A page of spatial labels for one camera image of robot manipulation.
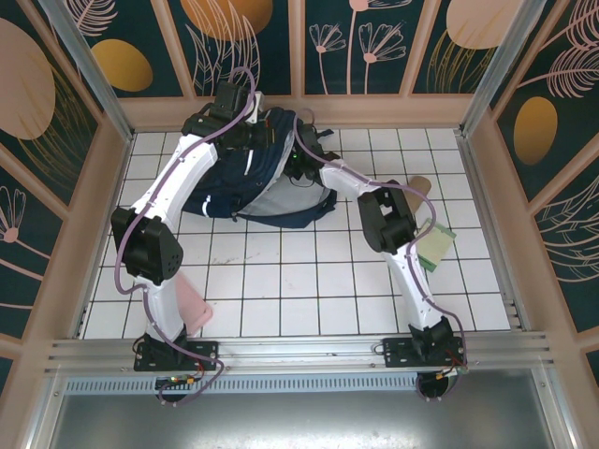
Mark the navy blue school backpack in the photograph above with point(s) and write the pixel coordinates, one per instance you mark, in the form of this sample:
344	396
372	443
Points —
262	159

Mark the brown cylindrical pencil case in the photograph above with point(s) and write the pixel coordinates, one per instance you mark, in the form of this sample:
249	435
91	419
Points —
421	184

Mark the green notebook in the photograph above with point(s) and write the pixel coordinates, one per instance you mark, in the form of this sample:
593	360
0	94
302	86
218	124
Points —
437	243

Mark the pink soft pouch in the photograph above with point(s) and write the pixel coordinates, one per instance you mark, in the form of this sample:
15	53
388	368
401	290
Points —
196	308

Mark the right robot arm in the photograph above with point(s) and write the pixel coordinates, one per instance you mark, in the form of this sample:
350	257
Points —
388	220

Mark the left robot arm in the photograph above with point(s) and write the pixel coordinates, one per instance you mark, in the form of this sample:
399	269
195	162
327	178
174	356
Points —
150	248

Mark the left small circuit board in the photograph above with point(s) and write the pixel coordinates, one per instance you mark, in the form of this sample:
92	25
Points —
178	380

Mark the small circuit board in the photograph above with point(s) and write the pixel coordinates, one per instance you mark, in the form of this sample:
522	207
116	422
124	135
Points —
451	372
178	380

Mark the right small circuit board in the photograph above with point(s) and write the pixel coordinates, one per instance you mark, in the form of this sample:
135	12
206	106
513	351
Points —
451	372

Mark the grey metal sheet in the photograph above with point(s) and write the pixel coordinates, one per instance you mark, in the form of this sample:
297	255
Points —
299	421

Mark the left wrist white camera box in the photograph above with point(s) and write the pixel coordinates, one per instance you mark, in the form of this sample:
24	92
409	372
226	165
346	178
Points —
258	107

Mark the right aluminium side rail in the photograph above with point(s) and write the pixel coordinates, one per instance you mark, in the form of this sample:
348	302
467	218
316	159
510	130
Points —
471	168

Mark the left aluminium corner post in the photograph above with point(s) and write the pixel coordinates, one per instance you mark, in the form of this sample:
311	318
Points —
84	65

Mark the aluminium corner post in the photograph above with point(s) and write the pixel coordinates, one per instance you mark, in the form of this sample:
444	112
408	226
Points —
507	65
84	65

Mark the long aluminium base rail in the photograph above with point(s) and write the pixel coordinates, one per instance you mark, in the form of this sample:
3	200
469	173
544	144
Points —
299	348

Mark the right aluminium corner post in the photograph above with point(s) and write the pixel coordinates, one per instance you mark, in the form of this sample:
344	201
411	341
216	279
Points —
507	65

